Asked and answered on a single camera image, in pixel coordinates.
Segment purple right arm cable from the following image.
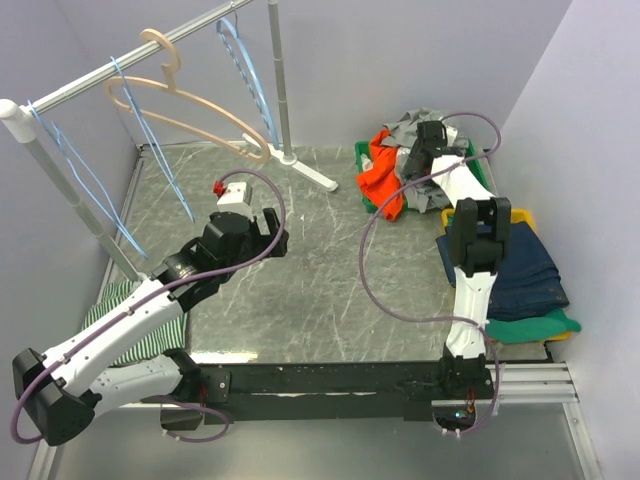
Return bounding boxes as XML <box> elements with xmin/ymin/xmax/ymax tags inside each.
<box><xmin>359</xmin><ymin>110</ymin><xmax>504</xmax><ymax>437</ymax></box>

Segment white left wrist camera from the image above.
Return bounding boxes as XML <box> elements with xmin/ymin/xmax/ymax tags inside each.
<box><xmin>212</xmin><ymin>181</ymin><xmax>253</xmax><ymax>219</ymax></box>

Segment white t shirt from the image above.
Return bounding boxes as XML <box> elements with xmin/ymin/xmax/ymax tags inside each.
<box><xmin>360</xmin><ymin>154</ymin><xmax>373</xmax><ymax>172</ymax></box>

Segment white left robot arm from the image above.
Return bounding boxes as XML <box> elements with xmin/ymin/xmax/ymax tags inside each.
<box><xmin>12</xmin><ymin>208</ymin><xmax>288</xmax><ymax>446</ymax></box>

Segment light blue wire hanger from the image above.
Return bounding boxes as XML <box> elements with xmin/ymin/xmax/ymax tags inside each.
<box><xmin>215</xmin><ymin>17</ymin><xmax>280</xmax><ymax>148</ymax></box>

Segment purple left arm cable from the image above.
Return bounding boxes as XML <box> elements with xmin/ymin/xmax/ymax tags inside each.
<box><xmin>10</xmin><ymin>168</ymin><xmax>289</xmax><ymax>444</ymax></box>

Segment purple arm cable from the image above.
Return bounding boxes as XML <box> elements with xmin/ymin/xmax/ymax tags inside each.
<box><xmin>359</xmin><ymin>110</ymin><xmax>504</xmax><ymax>437</ymax></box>
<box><xmin>10</xmin><ymin>168</ymin><xmax>289</xmax><ymax>444</ymax></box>

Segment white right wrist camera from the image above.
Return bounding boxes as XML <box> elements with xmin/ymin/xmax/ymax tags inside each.
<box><xmin>445</xmin><ymin>125</ymin><xmax>466</xmax><ymax>148</ymax></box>

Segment yellow plastic bin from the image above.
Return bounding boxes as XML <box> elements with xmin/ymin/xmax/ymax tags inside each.
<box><xmin>440</xmin><ymin>207</ymin><xmax>571</xmax><ymax>343</ymax></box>

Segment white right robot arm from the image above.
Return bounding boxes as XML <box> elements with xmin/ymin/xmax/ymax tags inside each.
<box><xmin>406</xmin><ymin>120</ymin><xmax>511</xmax><ymax>399</ymax></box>

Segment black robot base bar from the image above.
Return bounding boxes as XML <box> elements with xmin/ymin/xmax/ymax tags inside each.
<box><xmin>168</xmin><ymin>357</ymin><xmax>500</xmax><ymax>422</ymax></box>

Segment silver clothes rack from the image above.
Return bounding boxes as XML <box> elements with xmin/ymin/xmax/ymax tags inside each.
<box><xmin>1</xmin><ymin>1</ymin><xmax>338</xmax><ymax>281</ymax></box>

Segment green white striped cloth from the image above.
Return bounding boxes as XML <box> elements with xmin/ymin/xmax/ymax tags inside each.
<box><xmin>81</xmin><ymin>280</ymin><xmax>188</xmax><ymax>368</ymax></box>

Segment light blue hanger of red shirt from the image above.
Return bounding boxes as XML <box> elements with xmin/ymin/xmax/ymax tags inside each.
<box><xmin>27</xmin><ymin>100</ymin><xmax>148</xmax><ymax>259</ymax></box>

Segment blue denim jeans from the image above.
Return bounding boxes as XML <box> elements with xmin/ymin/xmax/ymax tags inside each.
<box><xmin>436</xmin><ymin>217</ymin><xmax>568</xmax><ymax>324</ymax></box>

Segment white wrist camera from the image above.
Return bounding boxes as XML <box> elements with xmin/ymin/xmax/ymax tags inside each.
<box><xmin>445</xmin><ymin>125</ymin><xmax>466</xmax><ymax>148</ymax></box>
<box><xmin>212</xmin><ymin>181</ymin><xmax>253</xmax><ymax>219</ymax></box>

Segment grey adidas t shirt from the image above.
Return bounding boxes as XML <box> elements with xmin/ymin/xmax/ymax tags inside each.
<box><xmin>383</xmin><ymin>107</ymin><xmax>470</xmax><ymax>208</ymax></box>

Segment orange t shirt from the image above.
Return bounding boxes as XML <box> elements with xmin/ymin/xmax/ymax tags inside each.
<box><xmin>356</xmin><ymin>127</ymin><xmax>401</xmax><ymax>210</ymax></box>

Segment wooden hanger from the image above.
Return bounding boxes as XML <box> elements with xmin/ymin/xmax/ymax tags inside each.
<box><xmin>102</xmin><ymin>27</ymin><xmax>274</xmax><ymax>164</ymax></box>

